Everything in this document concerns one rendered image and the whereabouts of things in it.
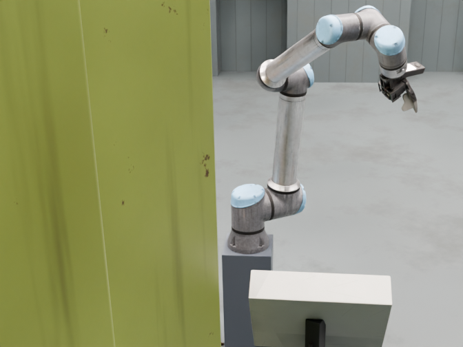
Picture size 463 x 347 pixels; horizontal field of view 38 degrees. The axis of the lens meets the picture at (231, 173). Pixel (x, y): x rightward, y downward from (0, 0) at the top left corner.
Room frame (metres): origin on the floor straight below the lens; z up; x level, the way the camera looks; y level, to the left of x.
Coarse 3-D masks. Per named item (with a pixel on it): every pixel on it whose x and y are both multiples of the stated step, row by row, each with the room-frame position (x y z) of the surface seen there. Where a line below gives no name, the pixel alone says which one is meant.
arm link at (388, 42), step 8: (376, 32) 2.14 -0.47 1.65; (384, 32) 2.13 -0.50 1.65; (392, 32) 2.12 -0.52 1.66; (400, 32) 2.11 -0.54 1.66; (376, 40) 2.12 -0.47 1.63; (384, 40) 2.11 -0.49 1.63; (392, 40) 2.10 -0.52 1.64; (400, 40) 2.09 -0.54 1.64; (376, 48) 2.14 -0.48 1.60; (384, 48) 2.09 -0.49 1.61; (392, 48) 2.09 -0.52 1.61; (400, 48) 2.10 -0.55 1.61; (384, 56) 2.12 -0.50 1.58; (392, 56) 2.11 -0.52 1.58; (400, 56) 2.12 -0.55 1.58; (384, 64) 2.14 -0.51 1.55; (392, 64) 2.13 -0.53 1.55; (400, 64) 2.14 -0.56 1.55
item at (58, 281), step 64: (0, 0) 0.76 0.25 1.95; (64, 0) 0.84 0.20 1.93; (0, 64) 0.74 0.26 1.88; (64, 64) 0.83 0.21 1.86; (0, 128) 0.73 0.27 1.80; (64, 128) 0.82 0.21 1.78; (0, 192) 0.72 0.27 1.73; (64, 192) 0.80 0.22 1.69; (0, 256) 0.71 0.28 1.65; (64, 256) 0.79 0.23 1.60; (0, 320) 0.70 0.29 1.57; (64, 320) 0.78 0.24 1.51
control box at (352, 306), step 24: (264, 288) 1.39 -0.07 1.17; (288, 288) 1.39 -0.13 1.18; (312, 288) 1.38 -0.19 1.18; (336, 288) 1.38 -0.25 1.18; (360, 288) 1.37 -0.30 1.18; (384, 288) 1.37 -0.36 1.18; (264, 312) 1.40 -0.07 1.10; (288, 312) 1.39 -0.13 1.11; (312, 312) 1.38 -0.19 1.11; (336, 312) 1.37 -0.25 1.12; (360, 312) 1.36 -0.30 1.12; (384, 312) 1.35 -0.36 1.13; (264, 336) 1.47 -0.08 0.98; (288, 336) 1.46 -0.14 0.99; (336, 336) 1.44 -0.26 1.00; (360, 336) 1.43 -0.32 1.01
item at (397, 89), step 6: (384, 78) 2.19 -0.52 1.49; (390, 78) 2.19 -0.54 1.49; (396, 78) 2.19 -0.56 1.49; (402, 78) 2.24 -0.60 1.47; (378, 84) 2.26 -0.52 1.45; (384, 84) 2.22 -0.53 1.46; (390, 84) 2.21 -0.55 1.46; (396, 84) 2.23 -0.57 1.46; (402, 84) 2.22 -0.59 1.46; (408, 84) 2.23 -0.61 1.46; (384, 90) 2.23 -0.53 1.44; (390, 90) 2.22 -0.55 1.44; (396, 90) 2.21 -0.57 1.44; (402, 90) 2.24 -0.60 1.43; (390, 96) 2.23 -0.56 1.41; (396, 96) 2.23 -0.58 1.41
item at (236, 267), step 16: (272, 240) 2.74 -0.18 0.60; (224, 256) 2.61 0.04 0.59; (240, 256) 2.60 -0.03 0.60; (256, 256) 2.59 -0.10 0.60; (272, 256) 2.73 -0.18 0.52; (224, 272) 2.61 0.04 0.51; (240, 272) 2.60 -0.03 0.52; (224, 288) 2.61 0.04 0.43; (240, 288) 2.60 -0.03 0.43; (224, 304) 2.61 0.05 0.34; (240, 304) 2.60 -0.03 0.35; (224, 320) 2.61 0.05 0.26; (240, 320) 2.60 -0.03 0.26; (224, 336) 2.61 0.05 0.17; (240, 336) 2.60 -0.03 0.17
